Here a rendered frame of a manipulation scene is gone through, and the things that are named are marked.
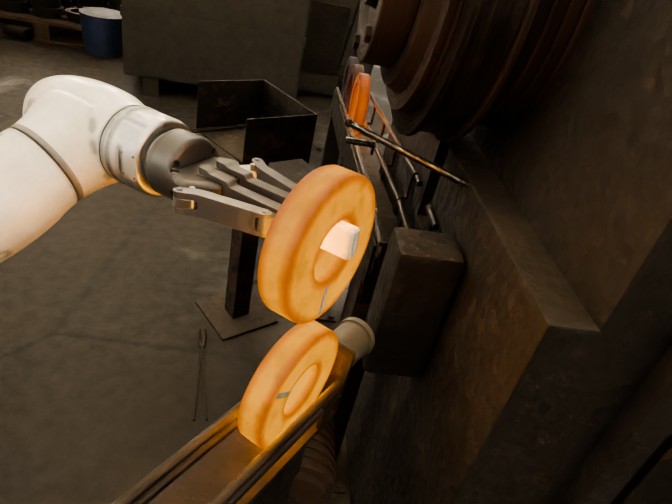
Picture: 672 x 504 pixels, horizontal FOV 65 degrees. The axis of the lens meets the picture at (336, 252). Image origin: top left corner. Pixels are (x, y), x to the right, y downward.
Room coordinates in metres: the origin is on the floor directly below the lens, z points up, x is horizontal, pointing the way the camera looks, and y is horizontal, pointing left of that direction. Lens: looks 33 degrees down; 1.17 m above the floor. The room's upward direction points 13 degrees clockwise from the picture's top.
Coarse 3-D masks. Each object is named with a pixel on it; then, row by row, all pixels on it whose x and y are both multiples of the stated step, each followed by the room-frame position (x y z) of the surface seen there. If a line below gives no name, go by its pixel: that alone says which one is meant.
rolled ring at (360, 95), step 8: (360, 80) 1.56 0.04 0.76; (368, 80) 1.57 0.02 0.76; (360, 88) 1.54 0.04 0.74; (368, 88) 1.55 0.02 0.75; (352, 96) 1.66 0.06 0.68; (360, 96) 1.52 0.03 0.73; (368, 96) 1.53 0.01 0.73; (352, 104) 1.66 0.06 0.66; (360, 104) 1.52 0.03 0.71; (352, 112) 1.64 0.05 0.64; (360, 112) 1.51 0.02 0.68; (360, 120) 1.52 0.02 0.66
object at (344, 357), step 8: (344, 352) 0.49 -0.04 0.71; (352, 352) 0.48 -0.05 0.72; (336, 360) 0.49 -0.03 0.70; (344, 360) 0.48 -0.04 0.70; (352, 360) 0.48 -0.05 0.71; (336, 368) 0.49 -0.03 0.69; (344, 368) 0.48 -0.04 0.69; (336, 376) 0.48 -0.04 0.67; (344, 376) 0.48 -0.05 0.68; (328, 384) 0.48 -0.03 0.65; (344, 384) 0.48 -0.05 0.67; (320, 392) 0.49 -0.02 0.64; (336, 408) 0.47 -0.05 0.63
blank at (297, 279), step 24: (336, 168) 0.44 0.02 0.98; (312, 192) 0.39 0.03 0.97; (336, 192) 0.40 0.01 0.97; (360, 192) 0.44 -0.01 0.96; (288, 216) 0.38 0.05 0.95; (312, 216) 0.38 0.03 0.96; (336, 216) 0.41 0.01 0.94; (360, 216) 0.45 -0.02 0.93; (288, 240) 0.36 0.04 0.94; (312, 240) 0.38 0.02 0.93; (360, 240) 0.46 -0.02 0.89; (264, 264) 0.36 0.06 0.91; (288, 264) 0.35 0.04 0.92; (312, 264) 0.38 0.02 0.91; (336, 264) 0.44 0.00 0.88; (264, 288) 0.36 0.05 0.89; (288, 288) 0.35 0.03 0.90; (312, 288) 0.39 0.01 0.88; (336, 288) 0.43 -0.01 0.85; (288, 312) 0.36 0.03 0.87; (312, 312) 0.39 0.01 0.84
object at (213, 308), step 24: (216, 96) 1.39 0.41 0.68; (240, 96) 1.44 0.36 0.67; (264, 96) 1.48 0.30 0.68; (288, 96) 1.40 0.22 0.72; (216, 120) 1.39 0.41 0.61; (240, 120) 1.44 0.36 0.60; (264, 120) 1.20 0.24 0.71; (288, 120) 1.24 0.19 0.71; (312, 120) 1.30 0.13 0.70; (216, 144) 1.26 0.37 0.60; (240, 144) 1.29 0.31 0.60; (264, 144) 1.20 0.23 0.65; (288, 144) 1.25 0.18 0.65; (240, 240) 1.27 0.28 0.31; (240, 264) 1.27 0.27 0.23; (240, 288) 1.28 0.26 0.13; (216, 312) 1.28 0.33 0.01; (240, 312) 1.29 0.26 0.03; (264, 312) 1.33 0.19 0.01
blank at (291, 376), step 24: (288, 336) 0.42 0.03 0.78; (312, 336) 0.43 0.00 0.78; (336, 336) 0.47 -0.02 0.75; (264, 360) 0.39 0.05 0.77; (288, 360) 0.39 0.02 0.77; (312, 360) 0.43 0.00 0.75; (264, 384) 0.37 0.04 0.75; (288, 384) 0.39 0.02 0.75; (312, 384) 0.45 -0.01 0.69; (240, 408) 0.37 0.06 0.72; (264, 408) 0.36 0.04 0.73; (288, 408) 0.42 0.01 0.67; (240, 432) 0.37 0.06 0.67; (264, 432) 0.36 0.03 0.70
